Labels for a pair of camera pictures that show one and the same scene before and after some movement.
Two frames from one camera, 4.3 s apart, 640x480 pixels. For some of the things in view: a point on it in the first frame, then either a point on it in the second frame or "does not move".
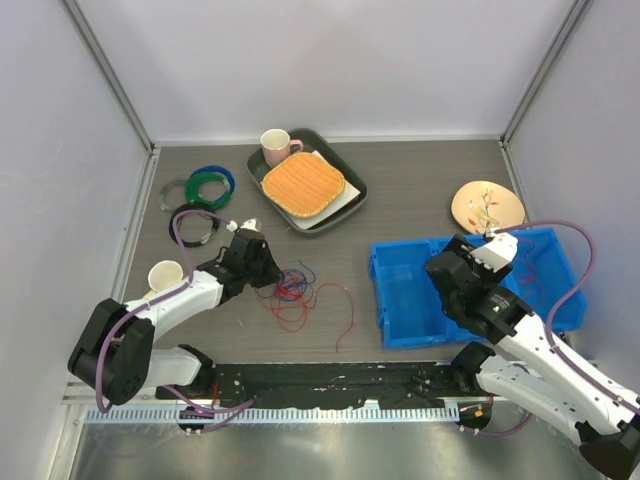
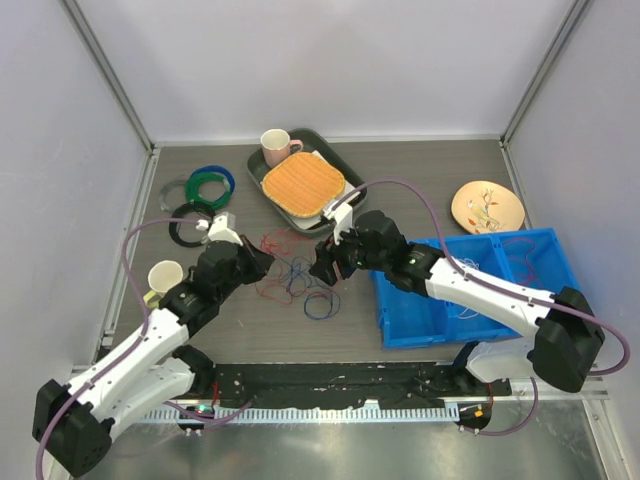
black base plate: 334,386 does not move
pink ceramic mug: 276,144 does not move
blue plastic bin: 410,302 does not move
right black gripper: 461,246 to 324,268
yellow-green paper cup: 163,273 does not move
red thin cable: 311,307 to 276,244
